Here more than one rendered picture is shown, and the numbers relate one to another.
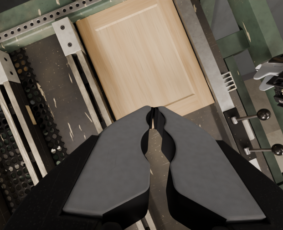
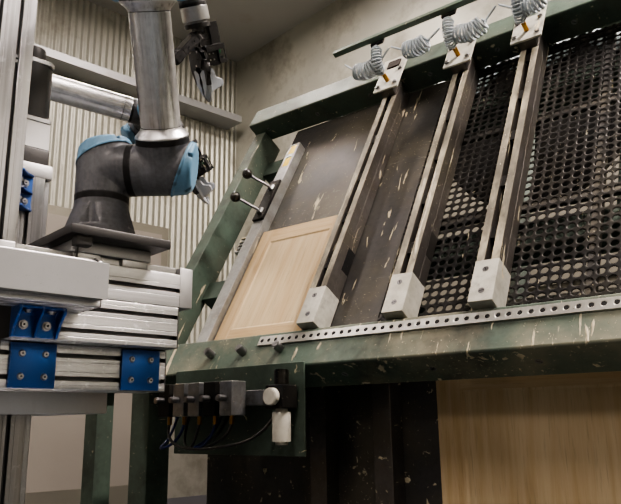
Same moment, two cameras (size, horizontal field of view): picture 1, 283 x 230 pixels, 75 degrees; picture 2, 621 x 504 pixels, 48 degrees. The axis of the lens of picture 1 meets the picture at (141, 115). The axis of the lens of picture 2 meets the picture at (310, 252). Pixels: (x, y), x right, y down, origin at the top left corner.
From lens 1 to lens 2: 1.98 m
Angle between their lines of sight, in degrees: 57
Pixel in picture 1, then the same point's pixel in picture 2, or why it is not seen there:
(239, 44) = (214, 287)
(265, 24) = not seen: hidden behind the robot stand
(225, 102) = (256, 226)
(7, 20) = (353, 348)
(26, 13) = (331, 348)
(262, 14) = not seen: hidden behind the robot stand
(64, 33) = (310, 306)
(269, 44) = (196, 262)
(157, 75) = (282, 264)
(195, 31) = (226, 288)
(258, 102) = not seen: hidden behind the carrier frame
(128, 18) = (260, 324)
